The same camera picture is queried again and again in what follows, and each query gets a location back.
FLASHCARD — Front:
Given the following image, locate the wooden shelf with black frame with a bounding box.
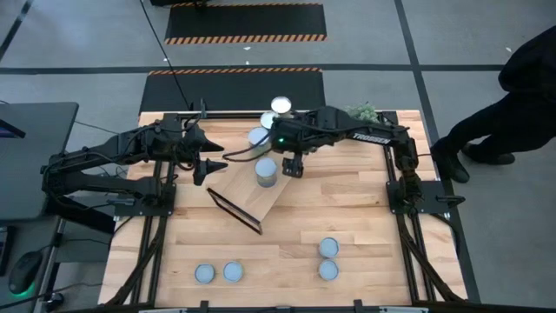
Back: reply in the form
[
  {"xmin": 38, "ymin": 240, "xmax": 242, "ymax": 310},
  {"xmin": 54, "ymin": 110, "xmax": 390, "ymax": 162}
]
[{"xmin": 206, "ymin": 108, "xmax": 314, "ymax": 236}]

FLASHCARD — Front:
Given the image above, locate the black hazard stripe floor mat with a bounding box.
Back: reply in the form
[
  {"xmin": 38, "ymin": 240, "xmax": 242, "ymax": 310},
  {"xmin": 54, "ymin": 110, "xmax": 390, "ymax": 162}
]
[
  {"xmin": 138, "ymin": 67, "xmax": 327, "ymax": 115},
  {"xmin": 163, "ymin": 2, "xmax": 328, "ymax": 45}
]

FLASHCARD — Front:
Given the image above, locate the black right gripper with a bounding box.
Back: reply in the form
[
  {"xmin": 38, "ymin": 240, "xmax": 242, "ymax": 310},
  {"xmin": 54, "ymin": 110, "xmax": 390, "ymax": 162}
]
[{"xmin": 271, "ymin": 117, "xmax": 314, "ymax": 178}]

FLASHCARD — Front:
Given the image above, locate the long black floor cable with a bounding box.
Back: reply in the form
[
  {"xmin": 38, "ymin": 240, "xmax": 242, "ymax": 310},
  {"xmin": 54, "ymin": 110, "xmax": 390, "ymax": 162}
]
[{"xmin": 138, "ymin": 0, "xmax": 195, "ymax": 110}]

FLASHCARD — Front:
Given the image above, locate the short blue can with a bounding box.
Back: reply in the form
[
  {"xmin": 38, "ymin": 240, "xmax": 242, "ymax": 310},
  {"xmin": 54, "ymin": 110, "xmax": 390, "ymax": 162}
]
[{"xmin": 194, "ymin": 263, "xmax": 216, "ymax": 285}]

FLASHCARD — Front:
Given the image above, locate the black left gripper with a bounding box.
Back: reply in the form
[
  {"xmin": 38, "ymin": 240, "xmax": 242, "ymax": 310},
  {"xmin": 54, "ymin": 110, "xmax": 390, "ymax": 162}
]
[{"xmin": 172, "ymin": 124, "xmax": 228, "ymax": 186}]

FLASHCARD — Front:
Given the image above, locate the black computer mouse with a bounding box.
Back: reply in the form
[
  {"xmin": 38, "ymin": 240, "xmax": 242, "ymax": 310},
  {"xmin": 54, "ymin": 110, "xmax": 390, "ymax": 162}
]
[{"xmin": 7, "ymin": 250, "xmax": 43, "ymax": 296}]

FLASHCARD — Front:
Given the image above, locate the grey desk leg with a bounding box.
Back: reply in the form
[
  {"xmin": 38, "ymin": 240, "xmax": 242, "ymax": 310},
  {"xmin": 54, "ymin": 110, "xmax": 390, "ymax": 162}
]
[{"xmin": 36, "ymin": 216, "xmax": 69, "ymax": 312}]

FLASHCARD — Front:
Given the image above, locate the tall blue label can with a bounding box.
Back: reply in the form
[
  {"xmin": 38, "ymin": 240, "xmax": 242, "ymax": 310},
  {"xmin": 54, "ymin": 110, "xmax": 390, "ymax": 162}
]
[{"xmin": 259, "ymin": 110, "xmax": 279, "ymax": 130}]

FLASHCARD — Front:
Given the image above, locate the thin black floor cable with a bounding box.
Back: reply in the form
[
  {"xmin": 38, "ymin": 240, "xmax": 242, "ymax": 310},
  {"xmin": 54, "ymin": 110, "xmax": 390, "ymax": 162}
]
[{"xmin": 73, "ymin": 120, "xmax": 137, "ymax": 137}]

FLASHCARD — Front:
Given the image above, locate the short green peas can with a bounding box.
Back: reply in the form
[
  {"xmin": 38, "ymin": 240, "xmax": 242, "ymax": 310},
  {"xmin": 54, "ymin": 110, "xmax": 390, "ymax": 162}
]
[{"xmin": 222, "ymin": 261, "xmax": 245, "ymax": 283}]

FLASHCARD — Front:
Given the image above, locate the short red white can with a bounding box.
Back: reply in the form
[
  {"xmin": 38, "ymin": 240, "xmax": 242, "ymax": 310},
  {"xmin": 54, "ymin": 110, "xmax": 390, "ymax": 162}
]
[{"xmin": 318, "ymin": 259, "xmax": 341, "ymax": 282}]

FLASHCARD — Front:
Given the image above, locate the tall yellow blue can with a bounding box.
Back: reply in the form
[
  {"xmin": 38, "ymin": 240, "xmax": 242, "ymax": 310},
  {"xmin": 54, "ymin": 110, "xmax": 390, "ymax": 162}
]
[{"xmin": 254, "ymin": 156, "xmax": 279, "ymax": 189}]

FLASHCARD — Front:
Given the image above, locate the short teal label can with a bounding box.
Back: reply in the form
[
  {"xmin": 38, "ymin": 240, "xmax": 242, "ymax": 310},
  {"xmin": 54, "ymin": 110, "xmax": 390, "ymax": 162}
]
[{"xmin": 318, "ymin": 236, "xmax": 341, "ymax": 260}]

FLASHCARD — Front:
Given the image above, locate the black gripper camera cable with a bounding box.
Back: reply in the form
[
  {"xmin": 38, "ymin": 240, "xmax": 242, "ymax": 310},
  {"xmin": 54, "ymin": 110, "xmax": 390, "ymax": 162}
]
[{"xmin": 222, "ymin": 130, "xmax": 279, "ymax": 163}]

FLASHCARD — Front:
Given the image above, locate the green potted plant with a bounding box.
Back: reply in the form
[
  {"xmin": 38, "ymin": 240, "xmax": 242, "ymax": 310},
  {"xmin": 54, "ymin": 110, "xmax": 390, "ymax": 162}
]
[{"xmin": 345, "ymin": 102, "xmax": 381, "ymax": 125}]

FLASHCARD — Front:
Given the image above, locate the dark laptop screen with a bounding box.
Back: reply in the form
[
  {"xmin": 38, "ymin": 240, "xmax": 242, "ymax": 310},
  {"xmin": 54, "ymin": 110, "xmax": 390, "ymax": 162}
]
[{"xmin": 0, "ymin": 117, "xmax": 26, "ymax": 140}]

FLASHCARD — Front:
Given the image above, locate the person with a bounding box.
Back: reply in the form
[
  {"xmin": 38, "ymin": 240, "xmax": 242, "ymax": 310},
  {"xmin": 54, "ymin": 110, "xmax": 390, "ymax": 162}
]
[{"xmin": 429, "ymin": 25, "xmax": 556, "ymax": 184}]

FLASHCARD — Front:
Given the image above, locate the tall green yellow can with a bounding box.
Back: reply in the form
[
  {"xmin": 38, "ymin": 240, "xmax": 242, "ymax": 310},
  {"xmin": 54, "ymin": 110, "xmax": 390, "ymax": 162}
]
[{"xmin": 269, "ymin": 95, "xmax": 294, "ymax": 118}]

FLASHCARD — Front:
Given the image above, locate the tall pale yellow can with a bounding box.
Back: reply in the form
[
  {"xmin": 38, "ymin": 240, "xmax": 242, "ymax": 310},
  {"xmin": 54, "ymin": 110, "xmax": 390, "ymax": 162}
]
[{"xmin": 247, "ymin": 126, "xmax": 271, "ymax": 153}]

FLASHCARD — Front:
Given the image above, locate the grey desk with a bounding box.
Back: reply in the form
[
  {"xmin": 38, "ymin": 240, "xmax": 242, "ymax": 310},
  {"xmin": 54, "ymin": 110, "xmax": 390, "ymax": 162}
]
[{"xmin": 0, "ymin": 102, "xmax": 80, "ymax": 222}]

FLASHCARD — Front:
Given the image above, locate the black aluminium rig frame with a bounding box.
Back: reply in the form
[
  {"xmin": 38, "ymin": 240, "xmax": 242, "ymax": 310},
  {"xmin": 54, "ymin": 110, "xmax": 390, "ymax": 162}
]
[{"xmin": 103, "ymin": 110, "xmax": 481, "ymax": 313}]

